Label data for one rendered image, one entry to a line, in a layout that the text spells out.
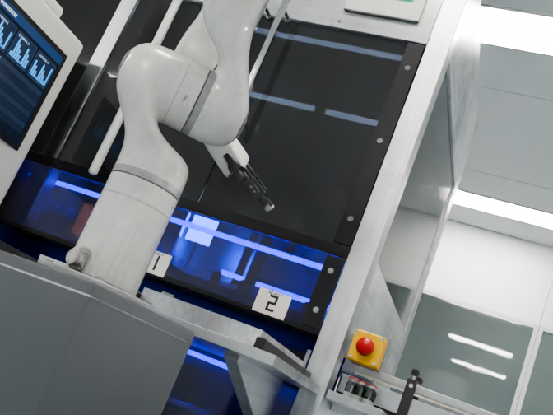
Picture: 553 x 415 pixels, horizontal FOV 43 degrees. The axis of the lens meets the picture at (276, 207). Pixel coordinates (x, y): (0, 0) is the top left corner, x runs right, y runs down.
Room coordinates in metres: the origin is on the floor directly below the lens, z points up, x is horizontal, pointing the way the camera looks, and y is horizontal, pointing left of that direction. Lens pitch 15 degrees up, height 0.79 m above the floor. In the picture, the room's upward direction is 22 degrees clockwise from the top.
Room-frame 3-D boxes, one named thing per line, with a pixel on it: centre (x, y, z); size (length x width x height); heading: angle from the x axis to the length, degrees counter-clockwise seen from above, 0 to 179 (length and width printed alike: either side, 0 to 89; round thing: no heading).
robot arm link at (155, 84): (1.13, 0.25, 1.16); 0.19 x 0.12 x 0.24; 102
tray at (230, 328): (1.48, 0.00, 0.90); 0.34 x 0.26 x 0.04; 158
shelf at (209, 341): (1.58, 0.14, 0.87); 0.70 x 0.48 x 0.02; 68
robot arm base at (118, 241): (1.14, 0.22, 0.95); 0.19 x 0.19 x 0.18
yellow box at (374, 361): (1.61, -0.32, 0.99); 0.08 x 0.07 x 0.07; 158
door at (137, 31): (1.88, 0.42, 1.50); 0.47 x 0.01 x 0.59; 68
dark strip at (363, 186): (1.63, -0.18, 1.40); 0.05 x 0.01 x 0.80; 68
